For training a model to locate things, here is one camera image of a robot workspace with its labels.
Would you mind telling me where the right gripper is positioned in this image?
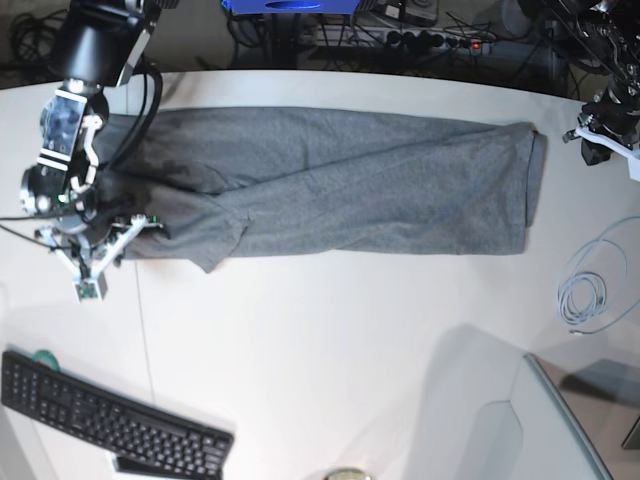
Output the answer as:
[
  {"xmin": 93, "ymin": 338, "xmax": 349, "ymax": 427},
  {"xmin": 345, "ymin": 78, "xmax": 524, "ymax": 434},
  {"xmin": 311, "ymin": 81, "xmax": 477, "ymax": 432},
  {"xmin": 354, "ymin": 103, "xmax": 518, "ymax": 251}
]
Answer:
[{"xmin": 19, "ymin": 189, "xmax": 135, "ymax": 255}]

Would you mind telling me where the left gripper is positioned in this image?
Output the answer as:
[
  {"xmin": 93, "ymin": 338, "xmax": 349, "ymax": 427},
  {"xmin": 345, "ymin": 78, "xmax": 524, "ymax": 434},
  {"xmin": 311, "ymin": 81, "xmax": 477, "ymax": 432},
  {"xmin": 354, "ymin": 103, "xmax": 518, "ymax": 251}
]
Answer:
[{"xmin": 579, "ymin": 92, "xmax": 639, "ymax": 166}]

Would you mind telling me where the grey t-shirt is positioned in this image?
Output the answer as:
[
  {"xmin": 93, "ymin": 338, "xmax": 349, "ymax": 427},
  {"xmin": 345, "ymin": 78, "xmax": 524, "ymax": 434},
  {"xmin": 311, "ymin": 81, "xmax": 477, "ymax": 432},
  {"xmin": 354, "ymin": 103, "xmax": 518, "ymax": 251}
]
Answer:
[{"xmin": 98, "ymin": 107, "xmax": 547, "ymax": 272}]

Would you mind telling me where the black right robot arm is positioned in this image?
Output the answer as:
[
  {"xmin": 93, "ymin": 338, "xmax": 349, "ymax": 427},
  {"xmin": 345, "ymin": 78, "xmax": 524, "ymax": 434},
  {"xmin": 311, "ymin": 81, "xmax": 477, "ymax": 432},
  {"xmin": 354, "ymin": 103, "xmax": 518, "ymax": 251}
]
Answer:
[{"xmin": 20, "ymin": 1, "xmax": 176, "ymax": 261}]

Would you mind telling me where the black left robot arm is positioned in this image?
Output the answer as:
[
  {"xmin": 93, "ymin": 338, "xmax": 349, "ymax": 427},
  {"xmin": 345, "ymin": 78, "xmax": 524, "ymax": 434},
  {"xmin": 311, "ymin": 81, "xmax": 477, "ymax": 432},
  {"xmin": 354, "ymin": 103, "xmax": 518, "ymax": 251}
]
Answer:
[{"xmin": 518, "ymin": 1, "xmax": 639, "ymax": 166}]

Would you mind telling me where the green tape roll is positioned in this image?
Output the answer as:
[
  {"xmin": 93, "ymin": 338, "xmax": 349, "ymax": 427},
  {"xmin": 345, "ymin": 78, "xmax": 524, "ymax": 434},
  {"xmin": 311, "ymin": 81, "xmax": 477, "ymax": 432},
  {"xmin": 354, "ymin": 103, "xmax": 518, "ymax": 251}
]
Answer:
[{"xmin": 31, "ymin": 350, "xmax": 60, "ymax": 372}]

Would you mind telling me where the black keyboard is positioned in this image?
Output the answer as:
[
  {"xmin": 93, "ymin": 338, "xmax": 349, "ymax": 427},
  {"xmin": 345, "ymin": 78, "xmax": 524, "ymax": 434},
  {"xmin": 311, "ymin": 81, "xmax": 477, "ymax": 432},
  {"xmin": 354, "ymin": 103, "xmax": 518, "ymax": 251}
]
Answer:
[{"xmin": 1, "ymin": 351, "xmax": 234, "ymax": 479}]

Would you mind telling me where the black power strip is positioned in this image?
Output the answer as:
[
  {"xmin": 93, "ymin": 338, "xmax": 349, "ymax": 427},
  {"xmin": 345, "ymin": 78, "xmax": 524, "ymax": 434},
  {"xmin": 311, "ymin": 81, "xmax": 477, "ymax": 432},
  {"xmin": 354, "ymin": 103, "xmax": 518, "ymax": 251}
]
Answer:
[{"xmin": 303, "ymin": 25, "xmax": 497, "ymax": 55}]

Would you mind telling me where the blue box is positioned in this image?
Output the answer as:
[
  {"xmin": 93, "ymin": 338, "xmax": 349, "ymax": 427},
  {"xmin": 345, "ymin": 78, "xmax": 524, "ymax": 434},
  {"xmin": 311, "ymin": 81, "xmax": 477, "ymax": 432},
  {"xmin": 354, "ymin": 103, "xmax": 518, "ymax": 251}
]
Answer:
[{"xmin": 222, "ymin": 0, "xmax": 359, "ymax": 15}]

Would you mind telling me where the grey monitor edge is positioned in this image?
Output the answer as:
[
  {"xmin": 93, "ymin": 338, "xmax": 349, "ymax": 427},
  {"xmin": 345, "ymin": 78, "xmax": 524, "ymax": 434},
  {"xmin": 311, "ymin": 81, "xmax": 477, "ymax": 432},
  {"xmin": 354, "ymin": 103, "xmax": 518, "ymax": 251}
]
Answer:
[{"xmin": 534, "ymin": 351, "xmax": 639, "ymax": 479}]

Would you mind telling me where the round brass object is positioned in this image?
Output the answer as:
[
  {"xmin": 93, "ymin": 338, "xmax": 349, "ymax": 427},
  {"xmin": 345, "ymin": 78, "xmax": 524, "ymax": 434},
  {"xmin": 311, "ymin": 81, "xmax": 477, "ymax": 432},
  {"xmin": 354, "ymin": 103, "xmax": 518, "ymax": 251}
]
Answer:
[{"xmin": 323, "ymin": 467, "xmax": 374, "ymax": 480}]

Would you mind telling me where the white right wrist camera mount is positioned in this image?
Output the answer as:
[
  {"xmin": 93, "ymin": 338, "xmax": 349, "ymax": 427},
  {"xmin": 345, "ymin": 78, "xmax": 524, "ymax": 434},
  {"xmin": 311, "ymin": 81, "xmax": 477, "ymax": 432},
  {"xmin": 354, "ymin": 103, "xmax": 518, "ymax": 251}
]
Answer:
[{"xmin": 35, "ymin": 214, "xmax": 166, "ymax": 302}]

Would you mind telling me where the light blue coiled cable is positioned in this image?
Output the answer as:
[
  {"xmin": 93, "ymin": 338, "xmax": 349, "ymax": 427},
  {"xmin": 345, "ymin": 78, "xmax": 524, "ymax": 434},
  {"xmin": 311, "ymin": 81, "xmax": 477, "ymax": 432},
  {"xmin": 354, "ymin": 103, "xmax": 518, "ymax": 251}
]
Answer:
[{"xmin": 555, "ymin": 215, "xmax": 640, "ymax": 335}]

